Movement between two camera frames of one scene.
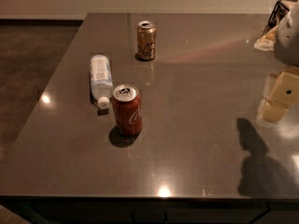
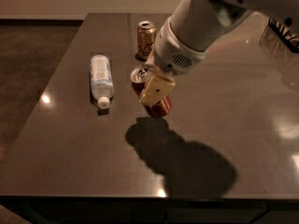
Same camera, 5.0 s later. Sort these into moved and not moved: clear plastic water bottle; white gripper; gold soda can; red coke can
Moved: red coke can; white gripper
Not moved: clear plastic water bottle; gold soda can
